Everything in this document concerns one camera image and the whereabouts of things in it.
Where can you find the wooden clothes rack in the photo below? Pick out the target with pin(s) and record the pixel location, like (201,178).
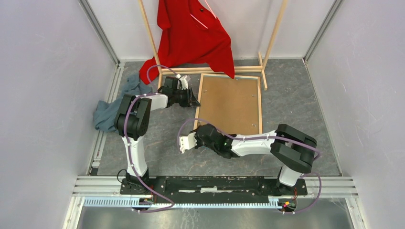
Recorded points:
(238,69)

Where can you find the white cable duct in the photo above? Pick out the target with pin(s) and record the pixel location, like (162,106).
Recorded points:
(133,202)

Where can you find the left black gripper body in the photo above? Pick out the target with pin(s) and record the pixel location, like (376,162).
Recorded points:
(181,98)

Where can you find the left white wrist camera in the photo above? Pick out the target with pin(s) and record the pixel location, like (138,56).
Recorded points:
(183,81)

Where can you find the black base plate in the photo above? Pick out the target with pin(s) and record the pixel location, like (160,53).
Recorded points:
(210,189)

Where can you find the pink clothes hanger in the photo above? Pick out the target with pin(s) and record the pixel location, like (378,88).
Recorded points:
(201,13)

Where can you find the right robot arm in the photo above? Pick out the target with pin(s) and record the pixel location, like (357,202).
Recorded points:
(295,149)

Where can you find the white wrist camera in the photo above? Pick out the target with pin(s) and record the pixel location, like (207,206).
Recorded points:
(183,81)
(187,142)

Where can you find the grey-blue cloth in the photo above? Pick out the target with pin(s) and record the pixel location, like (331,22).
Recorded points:
(105,113)

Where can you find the red shirt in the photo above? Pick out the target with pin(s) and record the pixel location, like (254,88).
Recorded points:
(182,41)

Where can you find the blue picture frame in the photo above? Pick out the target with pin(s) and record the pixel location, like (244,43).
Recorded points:
(232,105)

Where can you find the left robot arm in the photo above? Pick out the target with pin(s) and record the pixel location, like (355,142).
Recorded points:
(132,121)

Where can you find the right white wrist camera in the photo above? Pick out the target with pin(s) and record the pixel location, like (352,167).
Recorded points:
(187,142)

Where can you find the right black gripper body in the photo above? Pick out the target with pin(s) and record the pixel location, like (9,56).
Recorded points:
(199,143)

